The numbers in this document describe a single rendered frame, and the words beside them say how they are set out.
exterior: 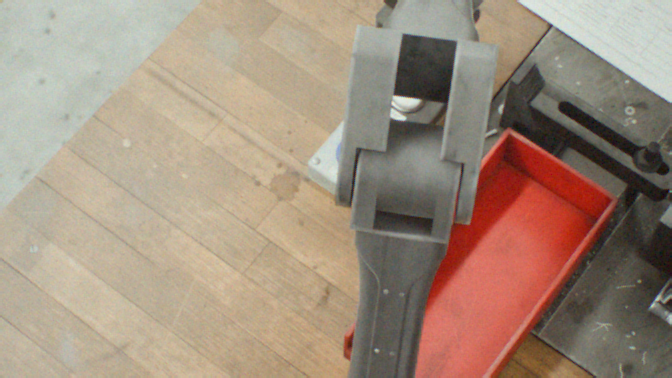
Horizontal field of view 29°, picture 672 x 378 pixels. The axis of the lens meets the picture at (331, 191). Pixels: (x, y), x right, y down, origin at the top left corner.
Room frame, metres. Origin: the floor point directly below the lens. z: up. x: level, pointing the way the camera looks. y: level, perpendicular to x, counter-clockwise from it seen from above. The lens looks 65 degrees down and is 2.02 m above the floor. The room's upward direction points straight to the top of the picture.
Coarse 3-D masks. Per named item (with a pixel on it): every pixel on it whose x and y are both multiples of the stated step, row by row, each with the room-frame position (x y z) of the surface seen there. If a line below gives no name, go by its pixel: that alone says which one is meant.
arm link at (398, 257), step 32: (416, 128) 0.40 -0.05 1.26; (384, 160) 0.37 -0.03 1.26; (416, 160) 0.37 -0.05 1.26; (384, 192) 0.36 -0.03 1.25; (416, 192) 0.36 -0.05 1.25; (448, 192) 0.36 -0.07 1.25; (352, 224) 0.34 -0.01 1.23; (384, 224) 0.35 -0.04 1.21; (416, 224) 0.35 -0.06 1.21; (448, 224) 0.34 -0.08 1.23; (384, 256) 0.33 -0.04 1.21; (416, 256) 0.33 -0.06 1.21; (384, 288) 0.32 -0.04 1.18; (416, 288) 0.32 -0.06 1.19; (384, 320) 0.30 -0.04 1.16; (416, 320) 0.30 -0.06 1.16; (352, 352) 0.29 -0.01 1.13; (384, 352) 0.28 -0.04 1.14; (416, 352) 0.29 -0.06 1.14
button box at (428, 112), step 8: (392, 104) 0.60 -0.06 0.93; (424, 104) 0.60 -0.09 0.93; (432, 104) 0.60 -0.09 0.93; (440, 104) 0.60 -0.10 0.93; (392, 112) 0.59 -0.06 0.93; (400, 112) 0.59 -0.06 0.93; (408, 112) 0.59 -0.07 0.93; (416, 112) 0.59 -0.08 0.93; (424, 112) 0.59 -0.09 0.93; (432, 112) 0.59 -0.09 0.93; (440, 112) 0.59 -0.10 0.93; (408, 120) 0.58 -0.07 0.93; (416, 120) 0.58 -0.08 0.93; (424, 120) 0.58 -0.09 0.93; (432, 120) 0.58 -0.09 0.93; (440, 120) 0.59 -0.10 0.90
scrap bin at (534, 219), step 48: (528, 144) 0.54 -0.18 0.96; (480, 192) 0.52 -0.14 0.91; (528, 192) 0.52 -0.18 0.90; (576, 192) 0.50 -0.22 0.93; (480, 240) 0.47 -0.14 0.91; (528, 240) 0.47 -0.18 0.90; (576, 240) 0.47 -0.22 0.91; (432, 288) 0.42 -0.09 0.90; (480, 288) 0.42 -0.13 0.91; (528, 288) 0.42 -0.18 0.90; (432, 336) 0.38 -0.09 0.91; (480, 336) 0.38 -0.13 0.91
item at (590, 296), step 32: (544, 64) 0.66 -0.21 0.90; (576, 64) 0.66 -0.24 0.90; (608, 64) 0.66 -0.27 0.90; (608, 96) 0.62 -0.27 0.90; (640, 96) 0.62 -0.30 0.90; (640, 128) 0.59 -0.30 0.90; (576, 160) 0.55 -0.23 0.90; (608, 224) 0.49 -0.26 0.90; (640, 224) 0.49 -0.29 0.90; (608, 256) 0.45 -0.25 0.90; (576, 288) 0.42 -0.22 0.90; (608, 288) 0.42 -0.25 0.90; (640, 288) 0.42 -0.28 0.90; (544, 320) 0.39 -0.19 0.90; (576, 320) 0.39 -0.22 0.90; (608, 320) 0.39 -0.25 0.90; (640, 320) 0.39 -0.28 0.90; (576, 352) 0.36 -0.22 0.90; (608, 352) 0.36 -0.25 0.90; (640, 352) 0.36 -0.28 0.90
